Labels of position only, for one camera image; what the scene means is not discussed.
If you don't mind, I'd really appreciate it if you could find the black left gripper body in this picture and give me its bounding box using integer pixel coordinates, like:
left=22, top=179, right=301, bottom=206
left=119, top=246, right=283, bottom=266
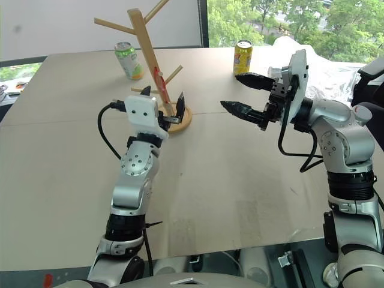
left=157, top=110, right=182, bottom=131

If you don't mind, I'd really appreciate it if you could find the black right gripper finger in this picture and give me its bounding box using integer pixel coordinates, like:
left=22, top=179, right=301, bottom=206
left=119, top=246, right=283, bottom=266
left=220, top=100, right=267, bottom=124
left=235, top=72, right=276, bottom=92

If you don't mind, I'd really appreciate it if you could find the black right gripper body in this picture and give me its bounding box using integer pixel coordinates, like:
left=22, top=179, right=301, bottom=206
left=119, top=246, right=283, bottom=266
left=259, top=80, right=293, bottom=132

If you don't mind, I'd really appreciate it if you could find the wooden tree stand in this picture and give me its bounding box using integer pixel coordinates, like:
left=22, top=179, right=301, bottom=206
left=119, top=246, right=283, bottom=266
left=94, top=0, right=193, bottom=134

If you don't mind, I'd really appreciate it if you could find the yellow drink can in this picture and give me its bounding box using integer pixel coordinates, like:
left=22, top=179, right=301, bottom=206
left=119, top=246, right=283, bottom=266
left=233, top=39, right=253, bottom=76

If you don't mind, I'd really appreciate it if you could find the green drink can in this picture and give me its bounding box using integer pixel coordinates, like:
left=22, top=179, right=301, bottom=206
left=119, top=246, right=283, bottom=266
left=114, top=41, right=145, bottom=81

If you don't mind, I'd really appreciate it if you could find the clear plastic sheet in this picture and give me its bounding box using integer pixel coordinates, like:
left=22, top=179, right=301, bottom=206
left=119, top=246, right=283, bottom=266
left=268, top=35, right=365, bottom=106

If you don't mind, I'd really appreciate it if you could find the black office chair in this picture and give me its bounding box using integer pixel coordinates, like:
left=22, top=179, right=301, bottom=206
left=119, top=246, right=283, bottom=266
left=350, top=56, right=384, bottom=145

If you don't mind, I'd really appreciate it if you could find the white window blind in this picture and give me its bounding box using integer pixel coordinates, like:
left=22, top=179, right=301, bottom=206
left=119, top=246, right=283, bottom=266
left=0, top=0, right=202, bottom=62

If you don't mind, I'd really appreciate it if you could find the small white orange object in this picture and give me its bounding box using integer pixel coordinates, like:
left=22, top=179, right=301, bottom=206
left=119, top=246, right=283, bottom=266
left=6, top=80, right=28, bottom=97

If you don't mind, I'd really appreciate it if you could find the white cylinder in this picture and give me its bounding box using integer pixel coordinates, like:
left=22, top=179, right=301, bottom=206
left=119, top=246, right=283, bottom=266
left=239, top=247, right=272, bottom=286
left=154, top=254, right=193, bottom=276

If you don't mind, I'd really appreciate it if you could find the silver metal clamp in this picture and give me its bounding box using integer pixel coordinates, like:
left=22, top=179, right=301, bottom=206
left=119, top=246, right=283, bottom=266
left=278, top=251, right=294, bottom=268

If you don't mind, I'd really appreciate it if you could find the grey robot torso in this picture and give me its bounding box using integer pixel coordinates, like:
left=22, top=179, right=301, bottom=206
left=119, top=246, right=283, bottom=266
left=59, top=271, right=332, bottom=288

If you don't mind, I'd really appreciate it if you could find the black metal bar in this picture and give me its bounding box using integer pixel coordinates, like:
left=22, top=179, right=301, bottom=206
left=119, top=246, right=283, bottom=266
left=291, top=248, right=316, bottom=288

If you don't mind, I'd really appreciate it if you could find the white round object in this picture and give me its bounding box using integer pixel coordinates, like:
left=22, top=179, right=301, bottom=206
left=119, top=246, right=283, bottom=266
left=322, top=263, right=340, bottom=286

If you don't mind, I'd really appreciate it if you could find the red keychain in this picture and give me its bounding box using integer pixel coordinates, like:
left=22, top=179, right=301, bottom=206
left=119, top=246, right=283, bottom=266
left=153, top=66, right=173, bottom=117

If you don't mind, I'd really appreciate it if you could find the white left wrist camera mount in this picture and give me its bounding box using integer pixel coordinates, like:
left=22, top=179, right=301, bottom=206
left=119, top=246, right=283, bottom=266
left=124, top=95, right=170, bottom=140

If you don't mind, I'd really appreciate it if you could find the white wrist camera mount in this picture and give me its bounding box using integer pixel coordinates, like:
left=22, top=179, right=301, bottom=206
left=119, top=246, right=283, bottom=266
left=280, top=49, right=310, bottom=127
left=124, top=95, right=170, bottom=140

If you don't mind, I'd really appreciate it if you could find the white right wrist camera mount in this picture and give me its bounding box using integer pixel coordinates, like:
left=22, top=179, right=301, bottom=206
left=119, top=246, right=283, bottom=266
left=280, top=49, right=310, bottom=127

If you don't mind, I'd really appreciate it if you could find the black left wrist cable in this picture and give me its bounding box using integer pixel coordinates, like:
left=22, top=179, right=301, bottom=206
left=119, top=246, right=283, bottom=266
left=97, top=100, right=127, bottom=160

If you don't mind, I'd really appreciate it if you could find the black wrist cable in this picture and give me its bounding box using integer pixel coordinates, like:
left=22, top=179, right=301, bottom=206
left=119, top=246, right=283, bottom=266
left=97, top=100, right=127, bottom=160
left=277, top=119, right=325, bottom=174

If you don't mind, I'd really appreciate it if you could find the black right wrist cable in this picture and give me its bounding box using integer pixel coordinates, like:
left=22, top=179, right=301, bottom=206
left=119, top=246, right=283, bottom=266
left=277, top=119, right=325, bottom=174

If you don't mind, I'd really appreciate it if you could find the black window frame post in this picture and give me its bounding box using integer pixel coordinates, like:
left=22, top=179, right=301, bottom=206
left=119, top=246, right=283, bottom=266
left=197, top=0, right=210, bottom=49

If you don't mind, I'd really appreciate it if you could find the black left upper arm cable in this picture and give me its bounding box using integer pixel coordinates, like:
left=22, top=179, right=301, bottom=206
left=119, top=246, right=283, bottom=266
left=143, top=226, right=155, bottom=277

